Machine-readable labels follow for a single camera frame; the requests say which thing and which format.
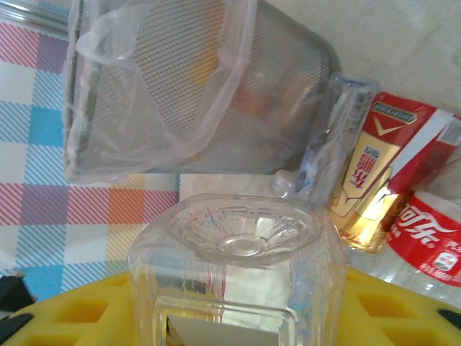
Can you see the clear square plastic bottle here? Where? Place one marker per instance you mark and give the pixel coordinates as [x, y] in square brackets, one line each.
[234, 288]

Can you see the clear plastic bin liner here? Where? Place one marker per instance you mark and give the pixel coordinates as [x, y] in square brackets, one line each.
[162, 119]

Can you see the grey metal mesh waste bin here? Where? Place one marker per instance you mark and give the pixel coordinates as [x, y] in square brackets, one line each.
[288, 72]

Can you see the clear ribbed plastic bottle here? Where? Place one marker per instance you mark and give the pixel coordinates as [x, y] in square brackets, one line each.
[335, 137]

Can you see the aluminium frame corner post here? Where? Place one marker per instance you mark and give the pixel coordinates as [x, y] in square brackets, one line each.
[32, 19]

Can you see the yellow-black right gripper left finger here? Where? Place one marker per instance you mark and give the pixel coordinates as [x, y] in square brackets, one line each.
[72, 324]

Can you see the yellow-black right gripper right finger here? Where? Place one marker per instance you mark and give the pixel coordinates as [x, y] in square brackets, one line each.
[396, 317]

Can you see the clear cola bottle red label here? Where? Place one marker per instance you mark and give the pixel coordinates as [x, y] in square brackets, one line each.
[425, 230]

